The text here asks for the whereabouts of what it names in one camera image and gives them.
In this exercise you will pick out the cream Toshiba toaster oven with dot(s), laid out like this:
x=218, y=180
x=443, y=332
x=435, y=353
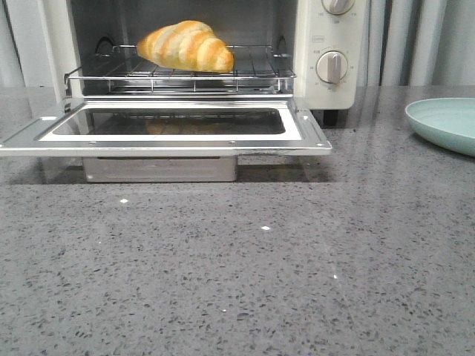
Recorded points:
x=77, y=30

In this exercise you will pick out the metal wire oven rack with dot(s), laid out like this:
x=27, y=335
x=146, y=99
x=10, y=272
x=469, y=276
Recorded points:
x=258, y=69

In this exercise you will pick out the upper cream oven knob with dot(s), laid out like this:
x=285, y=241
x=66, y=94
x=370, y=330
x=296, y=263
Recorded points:
x=337, y=7

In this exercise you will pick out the right black oven foot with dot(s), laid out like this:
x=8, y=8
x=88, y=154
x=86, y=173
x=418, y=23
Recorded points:
x=330, y=117

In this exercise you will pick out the cream oven door handle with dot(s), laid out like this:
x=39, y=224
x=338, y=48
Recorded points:
x=163, y=169

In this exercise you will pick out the lower cream oven knob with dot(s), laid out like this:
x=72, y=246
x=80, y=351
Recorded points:
x=332, y=67

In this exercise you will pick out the golden croissant bread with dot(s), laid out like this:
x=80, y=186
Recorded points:
x=188, y=45

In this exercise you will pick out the cream oven knob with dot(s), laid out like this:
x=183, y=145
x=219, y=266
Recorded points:
x=332, y=67
x=337, y=7

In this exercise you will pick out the glass oven door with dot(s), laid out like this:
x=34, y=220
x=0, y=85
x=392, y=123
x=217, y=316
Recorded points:
x=170, y=128

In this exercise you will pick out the grey white curtain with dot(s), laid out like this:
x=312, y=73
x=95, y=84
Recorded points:
x=411, y=43

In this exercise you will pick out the light green plate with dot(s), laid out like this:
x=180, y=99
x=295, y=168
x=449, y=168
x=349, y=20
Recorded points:
x=446, y=122

